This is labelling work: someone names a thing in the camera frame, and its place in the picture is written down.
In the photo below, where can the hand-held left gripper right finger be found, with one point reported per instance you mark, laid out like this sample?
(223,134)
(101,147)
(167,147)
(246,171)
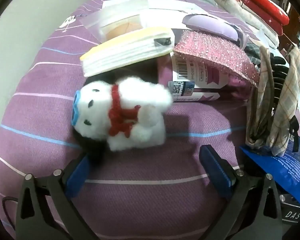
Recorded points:
(215,170)

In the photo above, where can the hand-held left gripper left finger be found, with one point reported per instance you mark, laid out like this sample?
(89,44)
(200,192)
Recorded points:
(77,177)

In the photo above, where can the blue plastic packet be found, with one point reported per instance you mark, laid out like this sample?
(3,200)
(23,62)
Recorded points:
(285,170)

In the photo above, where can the white plush dog red scarf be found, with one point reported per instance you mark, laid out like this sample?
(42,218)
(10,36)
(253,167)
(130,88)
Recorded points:
(140,92)

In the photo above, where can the beige plaid pouch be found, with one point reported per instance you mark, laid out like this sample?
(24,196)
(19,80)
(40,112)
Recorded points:
(287,92)

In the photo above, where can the pink glitter pouch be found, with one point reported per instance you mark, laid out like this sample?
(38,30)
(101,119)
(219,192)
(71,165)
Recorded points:
(210,50)

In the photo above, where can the green plaid pouch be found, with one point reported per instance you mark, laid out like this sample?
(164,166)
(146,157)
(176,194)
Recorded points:
(252,51)

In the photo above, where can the yellow white tissue pack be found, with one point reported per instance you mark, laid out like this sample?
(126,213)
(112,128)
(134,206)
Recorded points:
(120,52)

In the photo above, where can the lilac soft pad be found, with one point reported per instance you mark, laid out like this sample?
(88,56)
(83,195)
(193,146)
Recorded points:
(210,25)

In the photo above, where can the purple striped bed sheet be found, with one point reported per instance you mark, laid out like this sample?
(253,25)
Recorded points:
(40,105)

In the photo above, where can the purple pump bottle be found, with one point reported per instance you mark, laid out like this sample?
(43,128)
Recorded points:
(202,75)

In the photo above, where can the clear plastic bag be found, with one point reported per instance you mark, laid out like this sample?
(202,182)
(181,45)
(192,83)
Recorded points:
(107,20)

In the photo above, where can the white folded quilt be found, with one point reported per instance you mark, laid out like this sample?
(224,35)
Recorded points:
(240,7)

